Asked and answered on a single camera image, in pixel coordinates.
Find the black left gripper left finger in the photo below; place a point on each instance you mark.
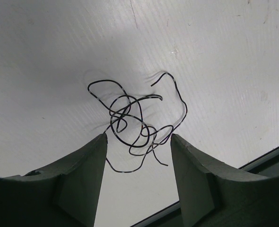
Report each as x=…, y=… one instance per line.
x=64, y=193

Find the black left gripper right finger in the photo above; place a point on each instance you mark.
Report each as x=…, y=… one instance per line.
x=224, y=189

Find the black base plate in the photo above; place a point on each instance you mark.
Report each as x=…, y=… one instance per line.
x=248, y=179

